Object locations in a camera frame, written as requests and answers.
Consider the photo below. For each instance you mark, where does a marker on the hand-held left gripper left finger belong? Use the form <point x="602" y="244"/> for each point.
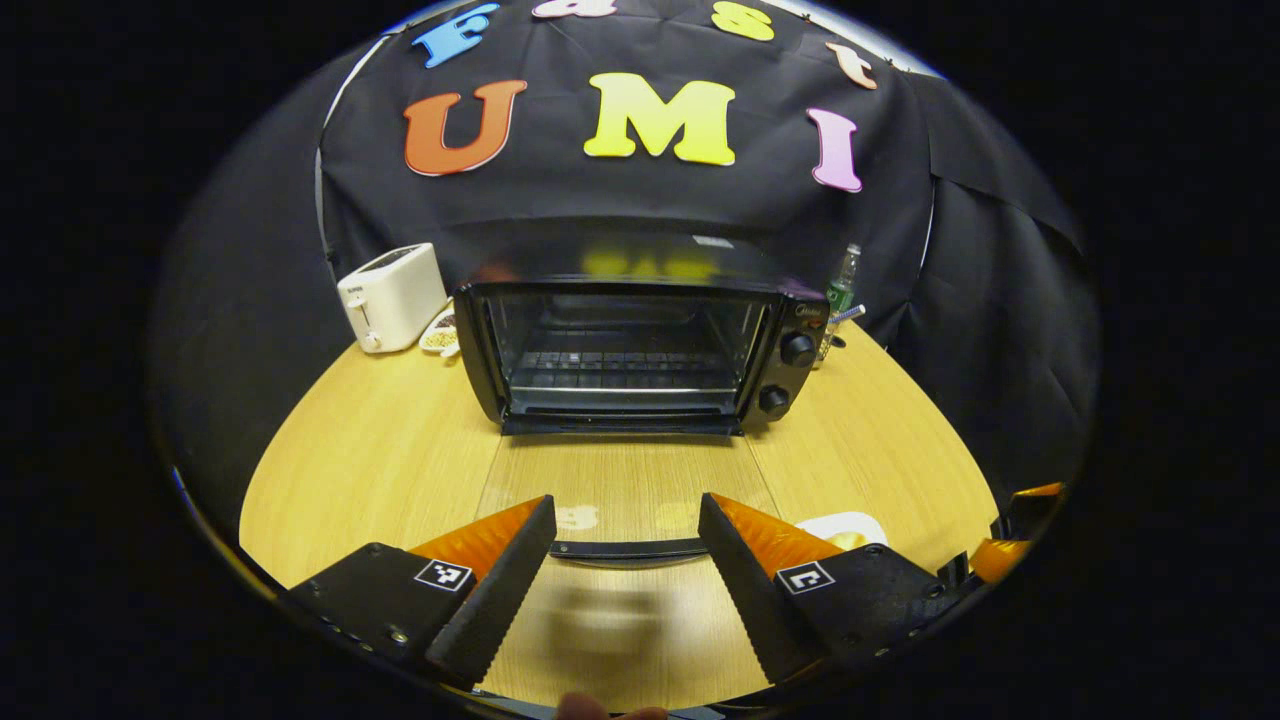
<point x="500" y="590"/>

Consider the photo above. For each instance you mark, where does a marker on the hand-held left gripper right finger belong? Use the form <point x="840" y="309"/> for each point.
<point x="745" y="590"/>

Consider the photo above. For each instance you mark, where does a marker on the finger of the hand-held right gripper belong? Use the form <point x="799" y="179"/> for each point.
<point x="1030" y="515"/>
<point x="1000" y="562"/>

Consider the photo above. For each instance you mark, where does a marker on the black electric oven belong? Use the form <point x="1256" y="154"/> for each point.
<point x="790" y="350"/>

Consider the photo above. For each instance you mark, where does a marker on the white round plate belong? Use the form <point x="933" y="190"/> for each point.
<point x="830" y="523"/>

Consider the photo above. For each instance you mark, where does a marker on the white sectioned snack plate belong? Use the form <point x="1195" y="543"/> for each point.
<point x="440" y="335"/>

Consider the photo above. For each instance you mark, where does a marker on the white toaster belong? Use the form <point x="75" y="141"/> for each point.
<point x="395" y="295"/>

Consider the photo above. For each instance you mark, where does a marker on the black backdrop cloth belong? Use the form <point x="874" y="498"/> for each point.
<point x="650" y="200"/>

